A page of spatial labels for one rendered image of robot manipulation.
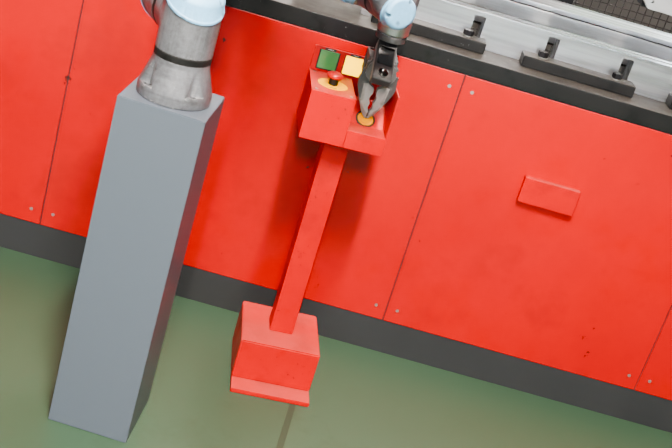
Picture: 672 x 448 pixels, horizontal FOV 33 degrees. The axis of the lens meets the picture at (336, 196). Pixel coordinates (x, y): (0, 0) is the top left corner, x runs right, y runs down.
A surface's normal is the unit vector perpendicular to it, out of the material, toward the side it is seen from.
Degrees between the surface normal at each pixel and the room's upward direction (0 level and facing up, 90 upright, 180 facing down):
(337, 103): 90
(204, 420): 0
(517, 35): 90
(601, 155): 90
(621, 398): 90
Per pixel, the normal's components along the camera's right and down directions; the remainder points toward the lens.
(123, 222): -0.12, 0.36
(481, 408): 0.27, -0.88
